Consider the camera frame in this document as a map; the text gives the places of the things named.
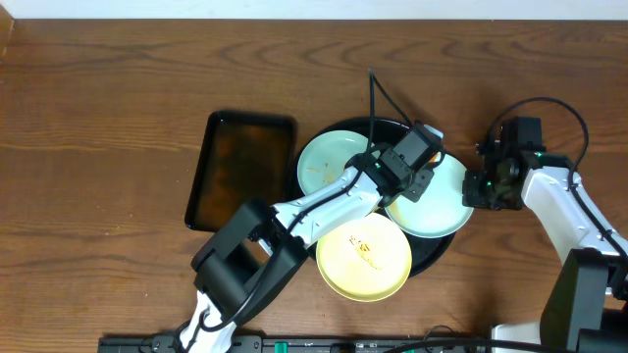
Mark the mint green plate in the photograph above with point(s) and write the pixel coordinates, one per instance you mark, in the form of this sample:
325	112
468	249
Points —
323	159
439	212

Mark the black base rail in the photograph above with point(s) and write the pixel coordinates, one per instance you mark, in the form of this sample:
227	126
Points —
247	343

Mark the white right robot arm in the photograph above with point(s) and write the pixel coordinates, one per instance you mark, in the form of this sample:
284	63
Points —
592	253

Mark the orange green scrub sponge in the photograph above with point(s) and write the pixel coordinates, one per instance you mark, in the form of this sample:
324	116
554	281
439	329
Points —
436	158

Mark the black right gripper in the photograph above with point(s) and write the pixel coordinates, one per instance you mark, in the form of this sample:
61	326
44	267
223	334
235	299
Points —
471	197

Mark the black rectangular water tray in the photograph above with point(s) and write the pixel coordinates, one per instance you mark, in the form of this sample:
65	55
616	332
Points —
243	155

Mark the yellow plate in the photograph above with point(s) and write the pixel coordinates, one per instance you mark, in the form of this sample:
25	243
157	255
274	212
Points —
365	260

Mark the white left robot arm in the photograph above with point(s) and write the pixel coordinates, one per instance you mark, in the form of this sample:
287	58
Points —
242	268

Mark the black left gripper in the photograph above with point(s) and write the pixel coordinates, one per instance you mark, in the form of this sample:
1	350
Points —
420	182

